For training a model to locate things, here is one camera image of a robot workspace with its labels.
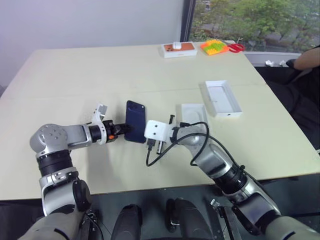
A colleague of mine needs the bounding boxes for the red scissors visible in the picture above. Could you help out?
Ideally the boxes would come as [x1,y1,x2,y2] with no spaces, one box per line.
[227,43,246,54]

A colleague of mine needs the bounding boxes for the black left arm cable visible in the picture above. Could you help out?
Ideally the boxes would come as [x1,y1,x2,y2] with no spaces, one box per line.
[81,209,106,240]

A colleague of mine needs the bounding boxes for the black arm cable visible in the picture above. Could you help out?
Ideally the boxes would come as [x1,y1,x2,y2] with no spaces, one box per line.
[81,209,106,240]
[145,121,210,167]

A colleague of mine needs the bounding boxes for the dark rounded shape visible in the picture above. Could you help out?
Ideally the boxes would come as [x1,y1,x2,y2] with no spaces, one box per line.
[110,203,144,240]

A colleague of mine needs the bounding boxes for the colourful building block plate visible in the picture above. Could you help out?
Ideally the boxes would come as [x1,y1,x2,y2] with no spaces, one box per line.
[199,38,230,57]

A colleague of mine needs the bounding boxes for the white phone box base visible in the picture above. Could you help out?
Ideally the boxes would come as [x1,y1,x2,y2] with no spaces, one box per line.
[175,102,210,126]

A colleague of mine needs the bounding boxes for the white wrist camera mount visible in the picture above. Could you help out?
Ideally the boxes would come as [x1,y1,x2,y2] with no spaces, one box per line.
[144,119,176,142]
[90,102,110,146]

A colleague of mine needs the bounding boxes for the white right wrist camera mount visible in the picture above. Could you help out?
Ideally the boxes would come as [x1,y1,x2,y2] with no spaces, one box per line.
[144,119,176,142]

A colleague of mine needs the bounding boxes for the orange printed phone box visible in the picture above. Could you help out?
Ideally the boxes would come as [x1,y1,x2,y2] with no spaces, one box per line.
[159,42,199,59]

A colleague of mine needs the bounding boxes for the black window frame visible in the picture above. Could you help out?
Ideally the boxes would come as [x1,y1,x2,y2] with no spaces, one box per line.
[180,0,196,43]

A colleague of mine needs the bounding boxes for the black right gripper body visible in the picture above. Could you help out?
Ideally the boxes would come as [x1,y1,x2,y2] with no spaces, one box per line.
[145,137,166,155]

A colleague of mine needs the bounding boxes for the white phone box lid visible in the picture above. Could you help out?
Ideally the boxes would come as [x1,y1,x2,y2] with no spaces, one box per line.
[198,79,244,119]

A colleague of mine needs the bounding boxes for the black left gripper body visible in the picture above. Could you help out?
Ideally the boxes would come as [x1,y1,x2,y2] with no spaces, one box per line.
[102,119,121,144]

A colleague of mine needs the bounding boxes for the grey window ledge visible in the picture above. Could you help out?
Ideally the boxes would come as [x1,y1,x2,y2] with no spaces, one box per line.
[243,51,304,68]

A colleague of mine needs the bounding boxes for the person's black clothed body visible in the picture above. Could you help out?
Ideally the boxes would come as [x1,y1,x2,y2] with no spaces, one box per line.
[254,44,320,151]

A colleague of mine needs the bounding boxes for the dark blue smartphone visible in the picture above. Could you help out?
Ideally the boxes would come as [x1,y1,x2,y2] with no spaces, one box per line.
[124,100,147,144]

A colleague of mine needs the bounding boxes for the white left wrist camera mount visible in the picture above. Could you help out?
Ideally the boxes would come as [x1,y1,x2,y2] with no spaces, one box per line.
[90,102,110,146]

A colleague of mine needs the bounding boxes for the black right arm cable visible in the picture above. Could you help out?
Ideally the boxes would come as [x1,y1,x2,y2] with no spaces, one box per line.
[145,121,210,167]

